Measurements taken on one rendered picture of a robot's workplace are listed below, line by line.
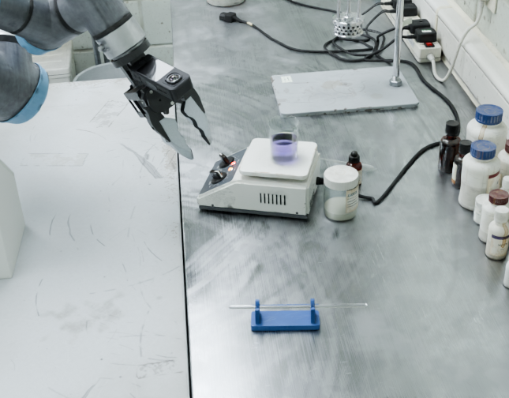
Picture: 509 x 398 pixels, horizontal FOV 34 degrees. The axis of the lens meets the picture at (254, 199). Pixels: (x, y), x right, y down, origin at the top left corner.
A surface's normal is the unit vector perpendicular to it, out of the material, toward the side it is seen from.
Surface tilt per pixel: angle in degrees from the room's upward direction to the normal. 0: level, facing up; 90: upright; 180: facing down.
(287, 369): 0
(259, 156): 0
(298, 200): 90
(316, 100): 0
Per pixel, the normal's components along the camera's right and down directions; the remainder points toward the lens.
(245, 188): -0.22, 0.53
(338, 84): -0.04, -0.84
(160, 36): 0.10, 0.54
